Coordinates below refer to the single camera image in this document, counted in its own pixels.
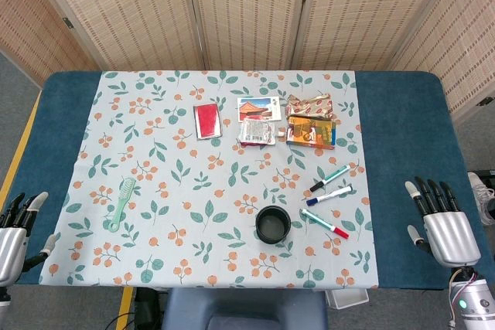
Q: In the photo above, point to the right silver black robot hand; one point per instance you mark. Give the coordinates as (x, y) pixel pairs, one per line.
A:
(450, 237)

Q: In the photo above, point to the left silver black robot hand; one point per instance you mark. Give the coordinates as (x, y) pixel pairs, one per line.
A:
(9, 249)

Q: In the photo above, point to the red capped marker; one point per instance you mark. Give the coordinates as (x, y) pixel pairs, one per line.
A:
(324, 223)

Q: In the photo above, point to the blue capped marker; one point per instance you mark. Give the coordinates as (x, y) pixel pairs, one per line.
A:
(328, 195)

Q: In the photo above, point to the green black-capped marker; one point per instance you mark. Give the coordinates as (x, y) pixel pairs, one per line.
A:
(332, 177)

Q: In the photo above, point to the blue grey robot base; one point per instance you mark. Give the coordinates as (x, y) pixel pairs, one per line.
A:
(243, 308)

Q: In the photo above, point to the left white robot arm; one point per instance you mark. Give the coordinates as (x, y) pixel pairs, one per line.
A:
(3, 297)

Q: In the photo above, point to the black round cup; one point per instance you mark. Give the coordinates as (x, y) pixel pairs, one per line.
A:
(273, 237)

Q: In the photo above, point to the white sneaker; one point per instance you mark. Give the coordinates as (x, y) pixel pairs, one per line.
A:
(483, 198)

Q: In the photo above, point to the black stand base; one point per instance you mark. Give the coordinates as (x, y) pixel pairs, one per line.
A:
(485, 173)

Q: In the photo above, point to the white plastic box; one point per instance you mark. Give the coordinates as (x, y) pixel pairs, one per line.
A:
(346, 300)

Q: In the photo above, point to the light green hairbrush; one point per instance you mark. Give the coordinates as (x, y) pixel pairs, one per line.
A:
(125, 192)

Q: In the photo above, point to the floral leaf berry tablecloth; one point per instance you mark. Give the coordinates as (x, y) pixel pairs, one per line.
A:
(174, 206)

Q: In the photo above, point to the orange blue cardboard box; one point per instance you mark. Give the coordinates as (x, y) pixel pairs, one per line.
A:
(311, 133)

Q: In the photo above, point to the crumpled gold red wrapper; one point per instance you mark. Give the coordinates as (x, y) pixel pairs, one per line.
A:
(309, 106)

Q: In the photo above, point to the silver red snack pouch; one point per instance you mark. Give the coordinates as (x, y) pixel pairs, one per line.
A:
(256, 133)

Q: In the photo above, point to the temple photo postcard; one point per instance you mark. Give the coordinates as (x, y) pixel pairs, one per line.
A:
(255, 107)

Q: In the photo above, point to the red card wallet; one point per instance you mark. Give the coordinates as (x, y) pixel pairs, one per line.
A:
(208, 120)

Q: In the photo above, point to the bamboo folding screen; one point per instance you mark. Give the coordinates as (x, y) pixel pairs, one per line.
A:
(247, 13)

